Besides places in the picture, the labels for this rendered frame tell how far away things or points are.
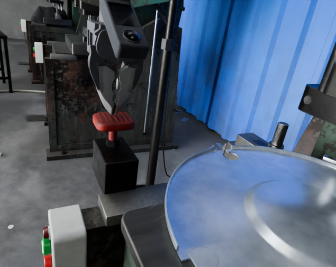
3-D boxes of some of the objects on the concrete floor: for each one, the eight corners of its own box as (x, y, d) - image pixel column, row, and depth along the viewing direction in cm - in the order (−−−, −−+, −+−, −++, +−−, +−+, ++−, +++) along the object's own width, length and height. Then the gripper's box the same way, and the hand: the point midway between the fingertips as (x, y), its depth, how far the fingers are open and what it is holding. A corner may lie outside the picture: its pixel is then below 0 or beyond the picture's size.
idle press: (21, 89, 279) (0, -127, 207) (17, 68, 355) (1, -97, 283) (152, 88, 354) (170, -72, 282) (125, 70, 430) (134, -60, 358)
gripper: (134, -13, 47) (125, 101, 56) (81, -22, 43) (81, 103, 52) (153, -13, 40) (140, 117, 49) (92, -25, 36) (90, 119, 45)
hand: (114, 108), depth 47 cm, fingers closed, pressing on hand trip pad
